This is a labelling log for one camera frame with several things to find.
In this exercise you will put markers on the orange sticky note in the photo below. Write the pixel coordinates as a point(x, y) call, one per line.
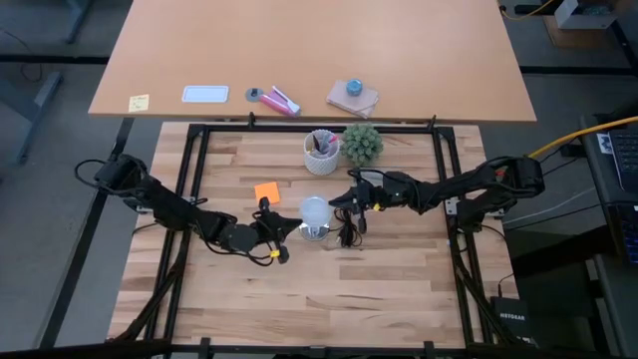
point(267, 192)

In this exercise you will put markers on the grey round disc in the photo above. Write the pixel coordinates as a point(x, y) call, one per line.
point(253, 95)

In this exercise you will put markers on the black pen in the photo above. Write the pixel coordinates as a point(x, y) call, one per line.
point(316, 143)

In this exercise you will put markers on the green artificial plant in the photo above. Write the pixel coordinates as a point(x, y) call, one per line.
point(362, 144)

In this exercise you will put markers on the brown wooden desk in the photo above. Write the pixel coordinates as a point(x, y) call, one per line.
point(309, 45)

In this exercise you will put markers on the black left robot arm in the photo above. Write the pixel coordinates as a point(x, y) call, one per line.
point(164, 204)

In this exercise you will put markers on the white reflector lightbulb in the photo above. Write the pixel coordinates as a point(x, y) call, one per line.
point(315, 210)

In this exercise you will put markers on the black Netgear router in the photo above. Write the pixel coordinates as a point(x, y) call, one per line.
point(511, 316)

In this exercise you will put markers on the brown notebook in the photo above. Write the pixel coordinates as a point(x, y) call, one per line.
point(351, 102)

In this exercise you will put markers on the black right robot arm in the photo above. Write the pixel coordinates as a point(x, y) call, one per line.
point(468, 187)

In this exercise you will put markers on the yellow sticky note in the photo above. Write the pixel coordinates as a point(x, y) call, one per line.
point(139, 103)

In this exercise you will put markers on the pink pen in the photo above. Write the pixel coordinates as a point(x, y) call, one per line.
point(331, 141)

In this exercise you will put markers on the dark laptop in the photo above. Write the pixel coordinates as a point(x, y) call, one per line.
point(623, 169)

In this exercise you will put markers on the chrome lamp socket base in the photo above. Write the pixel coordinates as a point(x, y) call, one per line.
point(314, 233)

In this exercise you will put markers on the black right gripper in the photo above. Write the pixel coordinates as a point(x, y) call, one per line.
point(394, 192)

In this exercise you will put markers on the grey desk leg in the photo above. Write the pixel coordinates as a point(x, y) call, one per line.
point(35, 109)

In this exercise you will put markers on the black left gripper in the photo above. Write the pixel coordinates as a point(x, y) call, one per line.
point(244, 237)

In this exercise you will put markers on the cardboard box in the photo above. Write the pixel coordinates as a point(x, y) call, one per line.
point(580, 32)

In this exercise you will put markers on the white textured pen cup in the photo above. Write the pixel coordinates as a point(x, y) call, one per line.
point(321, 162)

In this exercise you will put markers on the black aluminium table frame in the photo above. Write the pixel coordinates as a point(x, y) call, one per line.
point(448, 239)

